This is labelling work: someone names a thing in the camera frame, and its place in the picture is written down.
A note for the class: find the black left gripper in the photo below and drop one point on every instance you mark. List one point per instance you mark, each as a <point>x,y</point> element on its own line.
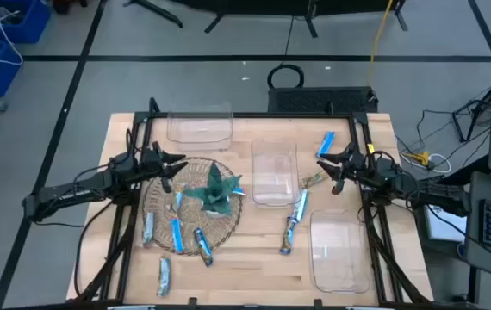
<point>155,163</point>

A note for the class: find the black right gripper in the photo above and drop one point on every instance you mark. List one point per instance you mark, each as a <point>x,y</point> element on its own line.
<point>354,165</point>

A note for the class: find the bright blue granola bar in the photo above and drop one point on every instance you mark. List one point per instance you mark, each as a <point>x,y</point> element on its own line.
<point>326,144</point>
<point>177,235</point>

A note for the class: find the orange green granola bar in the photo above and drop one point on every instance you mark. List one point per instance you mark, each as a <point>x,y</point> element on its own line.
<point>314,179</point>

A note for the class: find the blue green white granola bar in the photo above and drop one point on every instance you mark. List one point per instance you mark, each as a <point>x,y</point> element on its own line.
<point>300,206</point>

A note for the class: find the silver blue granola bar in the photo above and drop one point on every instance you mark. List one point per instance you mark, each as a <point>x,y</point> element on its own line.
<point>178,200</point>
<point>148,229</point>
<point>164,275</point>

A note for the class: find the dark blue granola bar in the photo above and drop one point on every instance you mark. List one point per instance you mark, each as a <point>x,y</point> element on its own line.
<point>203,246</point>

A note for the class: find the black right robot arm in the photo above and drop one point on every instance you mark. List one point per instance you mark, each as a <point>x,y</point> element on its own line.
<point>435,194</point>

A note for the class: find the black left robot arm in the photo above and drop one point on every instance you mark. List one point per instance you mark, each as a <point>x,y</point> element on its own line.
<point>77,189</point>

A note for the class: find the blue red-tipped granola bar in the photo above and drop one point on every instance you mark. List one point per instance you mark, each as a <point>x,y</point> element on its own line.
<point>239,192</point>

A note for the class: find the blue orange granola bar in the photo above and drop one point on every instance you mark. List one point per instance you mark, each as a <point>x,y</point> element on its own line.
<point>288,237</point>

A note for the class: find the clear plastic bin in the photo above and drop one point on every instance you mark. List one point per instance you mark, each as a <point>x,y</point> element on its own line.
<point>200,129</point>
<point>339,254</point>
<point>275,172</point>

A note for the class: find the black perforated metal case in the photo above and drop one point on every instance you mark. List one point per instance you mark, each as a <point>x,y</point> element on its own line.
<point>323,101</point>

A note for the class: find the white box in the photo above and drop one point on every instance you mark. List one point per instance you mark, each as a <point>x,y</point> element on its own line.
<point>443,228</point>

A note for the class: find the black partition screen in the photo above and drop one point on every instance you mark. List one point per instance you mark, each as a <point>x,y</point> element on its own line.
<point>271,4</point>

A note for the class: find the black metal table frame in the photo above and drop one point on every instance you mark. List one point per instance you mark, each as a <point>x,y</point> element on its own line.
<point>250,115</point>

